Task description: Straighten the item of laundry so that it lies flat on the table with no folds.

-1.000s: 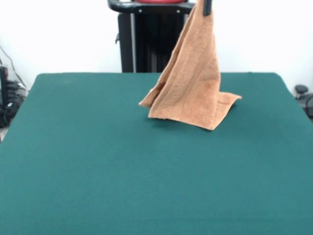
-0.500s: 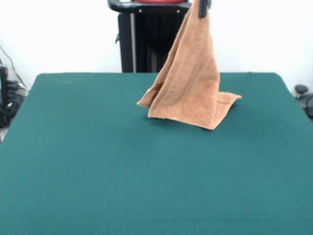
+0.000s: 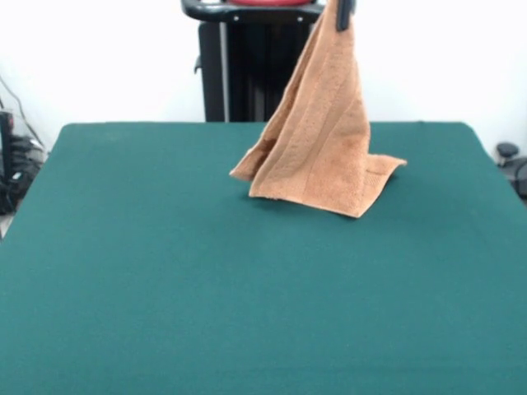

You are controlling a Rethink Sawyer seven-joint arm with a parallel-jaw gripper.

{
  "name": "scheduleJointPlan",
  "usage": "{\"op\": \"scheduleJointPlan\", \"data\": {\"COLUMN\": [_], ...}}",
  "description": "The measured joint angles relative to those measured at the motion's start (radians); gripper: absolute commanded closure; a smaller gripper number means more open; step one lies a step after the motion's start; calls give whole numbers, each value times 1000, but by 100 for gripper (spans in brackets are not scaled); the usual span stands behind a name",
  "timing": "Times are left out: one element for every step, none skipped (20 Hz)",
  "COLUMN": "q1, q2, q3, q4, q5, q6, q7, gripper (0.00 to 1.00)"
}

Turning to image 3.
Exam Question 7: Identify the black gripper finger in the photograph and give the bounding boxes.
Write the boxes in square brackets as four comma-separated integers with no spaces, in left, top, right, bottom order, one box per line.
[335,0,353,33]

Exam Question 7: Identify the tan terry towel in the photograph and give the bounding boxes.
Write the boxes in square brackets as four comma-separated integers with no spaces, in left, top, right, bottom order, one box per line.
[229,0,408,219]

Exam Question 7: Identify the black office chair base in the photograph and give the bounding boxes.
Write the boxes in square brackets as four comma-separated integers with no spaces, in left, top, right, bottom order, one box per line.
[496,142,527,207]

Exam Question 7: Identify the dark green table cloth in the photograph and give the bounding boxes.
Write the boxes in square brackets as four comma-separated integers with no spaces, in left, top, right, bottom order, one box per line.
[0,121,527,395]

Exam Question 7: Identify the black equipment stack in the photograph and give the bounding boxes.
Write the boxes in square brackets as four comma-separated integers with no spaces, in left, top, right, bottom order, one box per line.
[0,109,47,216]

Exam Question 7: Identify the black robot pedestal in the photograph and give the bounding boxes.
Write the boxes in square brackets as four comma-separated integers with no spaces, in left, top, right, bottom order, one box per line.
[180,0,358,123]

